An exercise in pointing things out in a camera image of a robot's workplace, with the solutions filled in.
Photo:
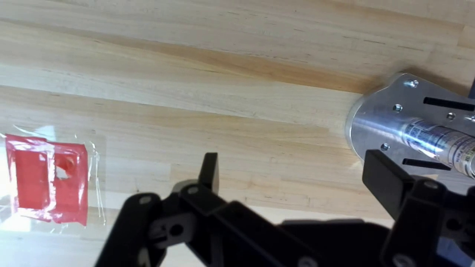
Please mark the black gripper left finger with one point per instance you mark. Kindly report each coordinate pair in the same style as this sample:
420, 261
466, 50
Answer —
209, 227

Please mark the red packet in clear plastic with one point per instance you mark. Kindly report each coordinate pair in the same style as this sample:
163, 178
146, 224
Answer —
35, 183

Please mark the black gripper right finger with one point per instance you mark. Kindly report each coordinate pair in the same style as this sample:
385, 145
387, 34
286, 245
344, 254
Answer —
431, 223

